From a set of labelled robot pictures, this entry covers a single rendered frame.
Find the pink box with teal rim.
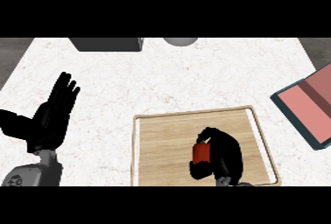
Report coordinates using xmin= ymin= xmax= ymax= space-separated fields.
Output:
xmin=269 ymin=62 xmax=331 ymax=151

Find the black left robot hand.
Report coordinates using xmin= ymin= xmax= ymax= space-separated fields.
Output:
xmin=0 ymin=71 xmax=81 ymax=154

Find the red bell pepper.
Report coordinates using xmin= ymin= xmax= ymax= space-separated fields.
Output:
xmin=190 ymin=141 xmax=212 ymax=165

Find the grey round object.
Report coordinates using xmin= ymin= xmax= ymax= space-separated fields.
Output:
xmin=162 ymin=38 xmax=199 ymax=47

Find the wooden tray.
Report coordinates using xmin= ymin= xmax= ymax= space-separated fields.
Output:
xmin=130 ymin=105 xmax=283 ymax=187

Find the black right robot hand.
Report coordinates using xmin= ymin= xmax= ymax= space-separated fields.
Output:
xmin=189 ymin=126 xmax=245 ymax=186

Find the dark grey block appliance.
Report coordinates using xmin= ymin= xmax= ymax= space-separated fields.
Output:
xmin=68 ymin=38 xmax=144 ymax=53

